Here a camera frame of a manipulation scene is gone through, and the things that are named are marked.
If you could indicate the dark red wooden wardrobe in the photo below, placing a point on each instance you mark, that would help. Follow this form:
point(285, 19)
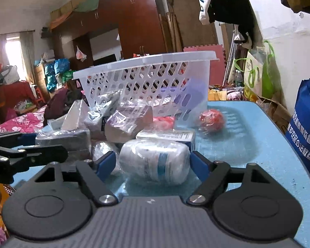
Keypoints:
point(139, 25)

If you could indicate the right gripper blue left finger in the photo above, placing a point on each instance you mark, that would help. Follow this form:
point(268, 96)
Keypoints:
point(105, 165)

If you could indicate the brown wooden door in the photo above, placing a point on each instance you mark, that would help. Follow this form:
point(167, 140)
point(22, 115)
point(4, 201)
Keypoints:
point(191, 31)

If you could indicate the white pink tissue box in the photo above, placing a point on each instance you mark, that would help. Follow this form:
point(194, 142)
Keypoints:
point(76, 116)

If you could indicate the blue fabric shopping bag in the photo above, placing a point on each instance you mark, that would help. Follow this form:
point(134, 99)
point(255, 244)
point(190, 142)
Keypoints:
point(298, 131)

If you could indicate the white bottle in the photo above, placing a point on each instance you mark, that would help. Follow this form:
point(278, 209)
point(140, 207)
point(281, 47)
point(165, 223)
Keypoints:
point(161, 161)

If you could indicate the white plastic laundry basket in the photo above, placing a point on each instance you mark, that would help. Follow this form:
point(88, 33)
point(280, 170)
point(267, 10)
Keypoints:
point(173, 84)

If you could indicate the red wrapped packet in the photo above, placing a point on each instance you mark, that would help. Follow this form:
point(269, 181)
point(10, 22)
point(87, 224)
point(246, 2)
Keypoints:
point(163, 123)

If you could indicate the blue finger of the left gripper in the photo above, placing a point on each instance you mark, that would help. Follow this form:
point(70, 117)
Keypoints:
point(13, 161)
point(15, 139)

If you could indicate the white blue medicine box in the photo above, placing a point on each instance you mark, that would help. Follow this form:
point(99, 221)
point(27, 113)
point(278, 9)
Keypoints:
point(186, 137)

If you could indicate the dark purple clothing pile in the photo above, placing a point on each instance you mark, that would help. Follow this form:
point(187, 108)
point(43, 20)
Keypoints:
point(60, 104)

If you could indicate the window curtain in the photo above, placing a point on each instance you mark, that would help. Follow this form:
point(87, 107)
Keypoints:
point(28, 53)

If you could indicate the pink floral bedding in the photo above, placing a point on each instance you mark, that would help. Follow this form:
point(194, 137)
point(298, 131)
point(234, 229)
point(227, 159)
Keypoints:
point(28, 123)

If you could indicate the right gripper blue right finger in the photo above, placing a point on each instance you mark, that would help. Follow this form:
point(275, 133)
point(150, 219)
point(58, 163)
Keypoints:
point(200, 165)

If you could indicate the black item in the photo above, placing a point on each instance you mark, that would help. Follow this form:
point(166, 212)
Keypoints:
point(76, 142)

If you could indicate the purple white wrapped box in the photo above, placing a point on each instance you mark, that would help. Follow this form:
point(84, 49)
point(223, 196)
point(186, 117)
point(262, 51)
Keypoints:
point(127, 121)

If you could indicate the small clear bottle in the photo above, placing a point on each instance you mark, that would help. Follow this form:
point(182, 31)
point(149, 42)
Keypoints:
point(100, 148)

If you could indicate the green white shopping bag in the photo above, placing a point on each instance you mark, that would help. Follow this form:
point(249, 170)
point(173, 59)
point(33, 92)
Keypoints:
point(261, 76)

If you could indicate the grey white wrapped box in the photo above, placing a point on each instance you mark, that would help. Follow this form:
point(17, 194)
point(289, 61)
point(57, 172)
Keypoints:
point(104, 106)

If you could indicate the white black hanging garment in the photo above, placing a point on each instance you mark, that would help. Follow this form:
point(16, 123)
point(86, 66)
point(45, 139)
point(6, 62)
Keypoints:
point(236, 12)

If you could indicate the red ball in plastic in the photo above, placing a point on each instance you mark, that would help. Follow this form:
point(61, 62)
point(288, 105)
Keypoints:
point(211, 121)

